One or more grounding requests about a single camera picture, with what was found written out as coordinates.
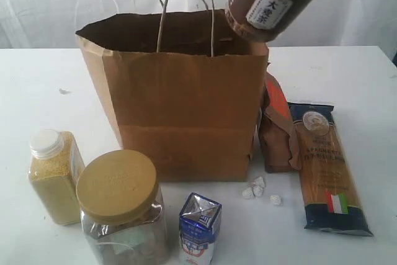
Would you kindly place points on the blue and white milk carton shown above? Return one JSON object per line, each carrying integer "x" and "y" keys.
{"x": 199, "y": 227}

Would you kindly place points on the clear jar with tan lid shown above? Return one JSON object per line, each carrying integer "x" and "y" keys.
{"x": 122, "y": 209}

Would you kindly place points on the spaghetti packet with Italian flag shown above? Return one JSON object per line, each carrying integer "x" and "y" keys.
{"x": 329, "y": 194}

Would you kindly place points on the brown paper shopping bag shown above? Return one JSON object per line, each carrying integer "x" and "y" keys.
{"x": 181, "y": 88}

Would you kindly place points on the brown pouch with orange label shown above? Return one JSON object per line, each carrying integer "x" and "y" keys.
{"x": 277, "y": 135}

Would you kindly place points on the white crumpled paper ball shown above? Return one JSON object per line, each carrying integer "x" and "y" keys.
{"x": 258, "y": 181}
{"x": 257, "y": 191}
{"x": 248, "y": 193}
{"x": 276, "y": 200}

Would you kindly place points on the millet bottle with white cap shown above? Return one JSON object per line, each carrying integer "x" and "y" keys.
{"x": 55, "y": 167}

